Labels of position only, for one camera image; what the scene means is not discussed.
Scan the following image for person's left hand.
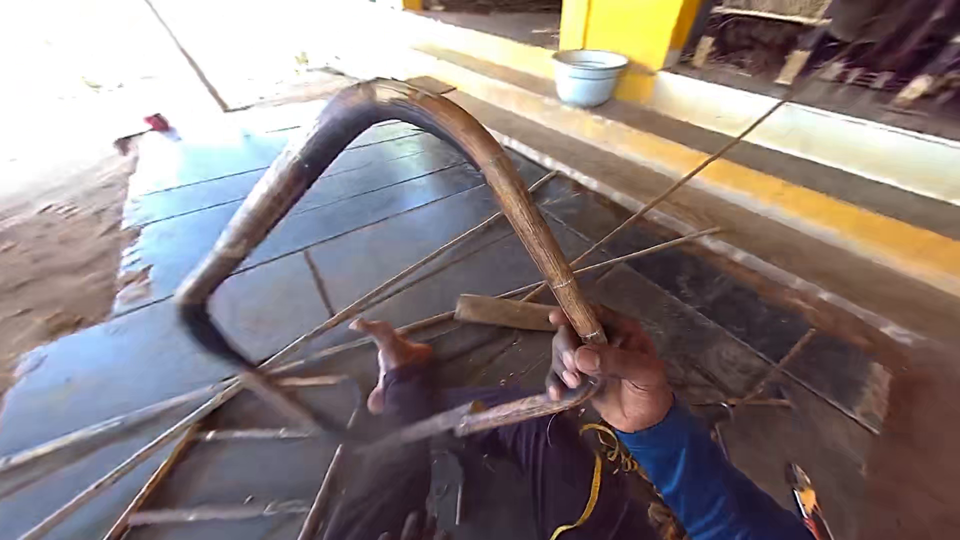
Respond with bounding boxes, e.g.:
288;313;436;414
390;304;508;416
378;511;450;540

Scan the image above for person's right hand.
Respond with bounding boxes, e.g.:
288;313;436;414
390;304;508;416
547;303;676;434

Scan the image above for bent brown cane frame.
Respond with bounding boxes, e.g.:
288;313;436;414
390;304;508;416
174;78;607;455

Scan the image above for person's right forearm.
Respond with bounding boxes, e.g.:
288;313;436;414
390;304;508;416
616;396;817;540

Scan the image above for grey metal blade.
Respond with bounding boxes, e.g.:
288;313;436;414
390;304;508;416
428;450;465;531

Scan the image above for flat wooden block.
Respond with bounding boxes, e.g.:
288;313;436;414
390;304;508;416
454;294;561;333

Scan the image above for person's legs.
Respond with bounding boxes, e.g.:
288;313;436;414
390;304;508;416
322;318;676;540

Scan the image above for long thin bamboo pole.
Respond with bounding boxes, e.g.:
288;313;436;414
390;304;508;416
18;171;560;540

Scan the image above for short brown stick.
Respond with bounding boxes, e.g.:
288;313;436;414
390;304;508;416
738;327;817;405

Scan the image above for long thin brown stick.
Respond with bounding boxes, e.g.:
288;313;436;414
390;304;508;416
520;97;790;304

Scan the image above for orange and black pliers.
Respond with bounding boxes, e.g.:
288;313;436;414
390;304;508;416
785;462;834;540

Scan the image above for thin dark stick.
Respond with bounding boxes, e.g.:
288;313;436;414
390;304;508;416
303;249;336;317

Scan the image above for long thick bamboo pole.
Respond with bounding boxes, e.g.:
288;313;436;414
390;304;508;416
0;226;723;499

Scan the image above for yellow pillar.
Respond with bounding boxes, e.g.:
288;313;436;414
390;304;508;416
559;0;702;104

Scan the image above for thin upright pole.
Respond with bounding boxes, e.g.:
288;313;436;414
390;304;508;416
144;0;231;114

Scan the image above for bamboo ladder-like frame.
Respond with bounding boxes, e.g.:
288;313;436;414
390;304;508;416
102;375;348;540

